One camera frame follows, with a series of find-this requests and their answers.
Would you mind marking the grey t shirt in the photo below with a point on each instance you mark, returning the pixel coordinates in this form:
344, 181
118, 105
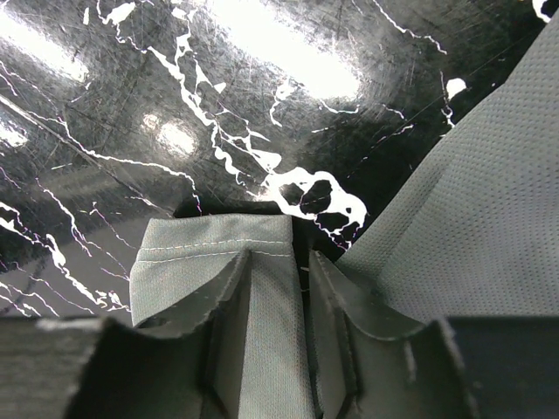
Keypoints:
470, 239

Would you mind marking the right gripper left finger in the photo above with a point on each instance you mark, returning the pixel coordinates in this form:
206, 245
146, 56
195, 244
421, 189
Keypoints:
184, 362

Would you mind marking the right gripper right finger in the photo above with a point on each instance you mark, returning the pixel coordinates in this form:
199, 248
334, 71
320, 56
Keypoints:
374, 362

